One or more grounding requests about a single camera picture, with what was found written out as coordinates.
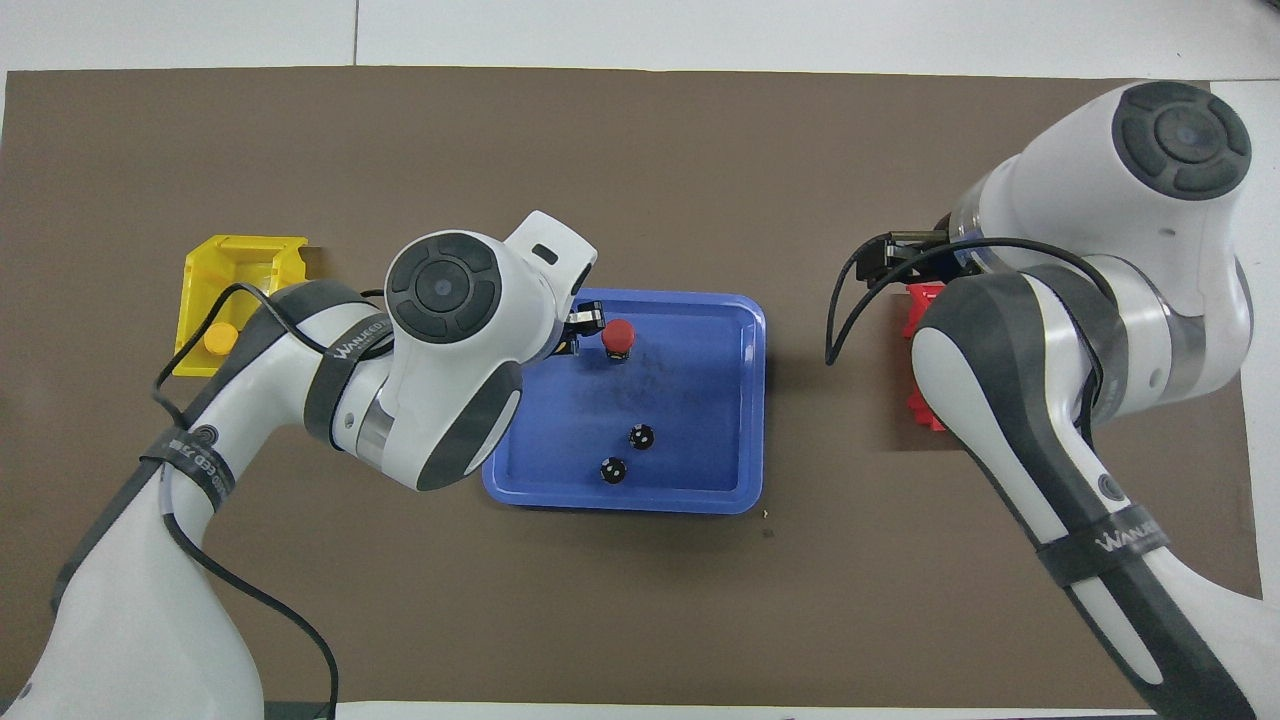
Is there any brown table mat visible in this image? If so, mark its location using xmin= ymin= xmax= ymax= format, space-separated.
xmin=0 ymin=66 xmax=1271 ymax=707

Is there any blue plastic tray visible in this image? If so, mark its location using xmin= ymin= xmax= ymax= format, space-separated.
xmin=482 ymin=288 xmax=768 ymax=516

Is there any yellow plastic bin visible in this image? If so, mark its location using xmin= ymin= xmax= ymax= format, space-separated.
xmin=172 ymin=235 xmax=313 ymax=379

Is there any red plastic bin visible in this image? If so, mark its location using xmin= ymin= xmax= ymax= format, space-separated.
xmin=903 ymin=283 xmax=949 ymax=433

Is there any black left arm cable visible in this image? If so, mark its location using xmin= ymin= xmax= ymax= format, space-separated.
xmin=150 ymin=283 xmax=341 ymax=720

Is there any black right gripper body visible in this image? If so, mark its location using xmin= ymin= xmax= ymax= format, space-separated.
xmin=858 ymin=228 xmax=973 ymax=286

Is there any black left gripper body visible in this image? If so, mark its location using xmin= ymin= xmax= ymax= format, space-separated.
xmin=562 ymin=305 xmax=608 ymax=358

